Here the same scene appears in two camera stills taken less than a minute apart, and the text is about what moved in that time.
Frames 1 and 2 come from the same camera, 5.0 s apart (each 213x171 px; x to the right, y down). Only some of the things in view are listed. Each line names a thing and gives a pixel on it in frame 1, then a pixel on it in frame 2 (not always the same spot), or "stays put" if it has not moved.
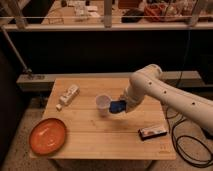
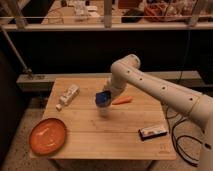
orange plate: (47, 136) stays put
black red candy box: (146, 133) stays put
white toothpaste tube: (68, 96) stays put
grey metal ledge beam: (42, 82) stays put
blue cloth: (117, 106) → (103, 98)
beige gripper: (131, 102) → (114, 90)
